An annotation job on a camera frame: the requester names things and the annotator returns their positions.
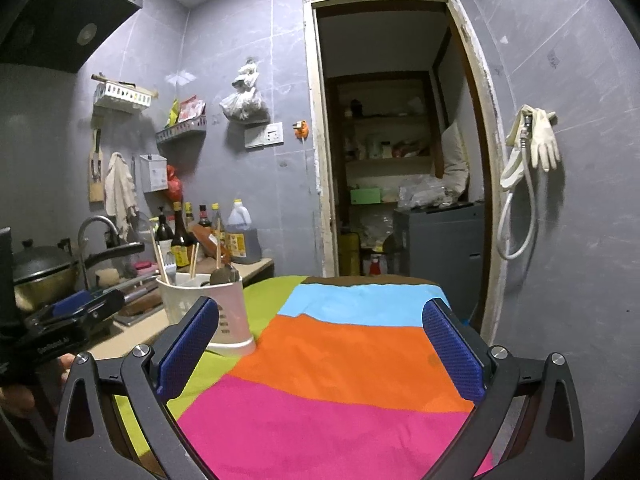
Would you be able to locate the large cooking oil jug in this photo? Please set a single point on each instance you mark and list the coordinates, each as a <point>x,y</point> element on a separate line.
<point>243,245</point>

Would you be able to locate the dark wok lid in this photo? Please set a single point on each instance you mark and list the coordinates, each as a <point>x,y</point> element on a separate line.
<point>42,260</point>

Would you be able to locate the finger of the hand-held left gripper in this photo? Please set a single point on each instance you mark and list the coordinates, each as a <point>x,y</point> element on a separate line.
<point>70,304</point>
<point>107,306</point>

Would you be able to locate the person's left hand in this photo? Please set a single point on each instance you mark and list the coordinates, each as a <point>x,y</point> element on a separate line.
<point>15,400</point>

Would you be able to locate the beige hanging towel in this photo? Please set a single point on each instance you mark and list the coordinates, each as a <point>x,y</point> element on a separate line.
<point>120,190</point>

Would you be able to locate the yellow container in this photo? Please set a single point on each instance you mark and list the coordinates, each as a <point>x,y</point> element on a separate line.
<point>349,255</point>

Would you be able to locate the red sponge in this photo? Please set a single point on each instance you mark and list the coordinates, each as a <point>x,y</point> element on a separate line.
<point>143,266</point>

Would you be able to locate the metal strainer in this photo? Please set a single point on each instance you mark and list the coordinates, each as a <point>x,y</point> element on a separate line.
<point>143,227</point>

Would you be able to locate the crumpled clear plastic bags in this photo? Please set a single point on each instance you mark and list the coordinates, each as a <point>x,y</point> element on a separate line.
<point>425,192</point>

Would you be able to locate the dark red cap bottle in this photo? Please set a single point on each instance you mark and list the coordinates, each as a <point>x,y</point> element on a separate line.
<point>204,217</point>

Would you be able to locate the black wok with lid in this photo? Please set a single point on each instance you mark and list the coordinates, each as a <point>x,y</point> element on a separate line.
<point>47,290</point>

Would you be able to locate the white perforated wall box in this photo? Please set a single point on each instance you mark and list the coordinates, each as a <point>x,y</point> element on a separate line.
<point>153,172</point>

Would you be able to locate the wall outlet panel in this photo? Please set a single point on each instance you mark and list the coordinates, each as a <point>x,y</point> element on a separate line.
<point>264,135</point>

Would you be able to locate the white wall basket rack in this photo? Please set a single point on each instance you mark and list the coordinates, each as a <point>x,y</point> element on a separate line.
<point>122,94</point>

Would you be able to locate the grey cabinet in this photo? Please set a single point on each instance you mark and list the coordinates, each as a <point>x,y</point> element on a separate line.
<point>440,260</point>

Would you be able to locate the white label dark bottle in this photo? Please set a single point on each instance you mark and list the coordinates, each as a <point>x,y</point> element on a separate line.
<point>164,230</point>

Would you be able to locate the white plastic utensil holder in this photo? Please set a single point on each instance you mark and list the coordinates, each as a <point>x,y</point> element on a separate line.
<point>230,320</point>

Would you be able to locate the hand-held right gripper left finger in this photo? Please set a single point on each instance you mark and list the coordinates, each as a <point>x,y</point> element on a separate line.
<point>187,345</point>

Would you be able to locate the clear hanging plastic bag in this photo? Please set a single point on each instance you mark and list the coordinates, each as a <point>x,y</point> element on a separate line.
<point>245,102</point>

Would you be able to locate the grey wall shelf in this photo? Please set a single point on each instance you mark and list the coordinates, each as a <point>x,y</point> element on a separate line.
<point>182,130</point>

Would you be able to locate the red plastic bag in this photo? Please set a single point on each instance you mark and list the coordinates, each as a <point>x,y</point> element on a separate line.
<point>175,185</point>

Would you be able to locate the green box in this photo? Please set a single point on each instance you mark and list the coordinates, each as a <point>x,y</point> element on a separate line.
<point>366,195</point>

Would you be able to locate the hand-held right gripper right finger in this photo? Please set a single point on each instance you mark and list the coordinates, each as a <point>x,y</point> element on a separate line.
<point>452,350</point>

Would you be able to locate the wooden wall knife block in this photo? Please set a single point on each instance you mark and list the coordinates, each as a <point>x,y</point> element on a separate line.
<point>96,170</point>

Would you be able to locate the yellow cap sauce bottle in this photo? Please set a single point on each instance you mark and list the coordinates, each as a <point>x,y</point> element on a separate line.
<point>216,210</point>

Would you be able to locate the black range hood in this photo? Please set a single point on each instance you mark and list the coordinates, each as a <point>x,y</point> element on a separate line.
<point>55,15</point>

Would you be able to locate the wooden shelf unit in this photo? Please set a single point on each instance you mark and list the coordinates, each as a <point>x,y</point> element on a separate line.
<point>385,160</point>

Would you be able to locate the colourful striped cloth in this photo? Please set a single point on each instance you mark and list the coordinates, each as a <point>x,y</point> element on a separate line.
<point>340,370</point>

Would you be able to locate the metal faucet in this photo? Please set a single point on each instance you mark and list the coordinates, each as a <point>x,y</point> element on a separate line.
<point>92,220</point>

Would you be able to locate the white door frame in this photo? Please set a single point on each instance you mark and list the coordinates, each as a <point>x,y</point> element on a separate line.
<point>325,160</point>

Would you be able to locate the soy sauce bottle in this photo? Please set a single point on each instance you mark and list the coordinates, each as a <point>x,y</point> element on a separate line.
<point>181,245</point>

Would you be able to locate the orange wall hook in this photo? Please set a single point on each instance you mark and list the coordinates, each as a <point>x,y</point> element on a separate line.
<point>301,130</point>

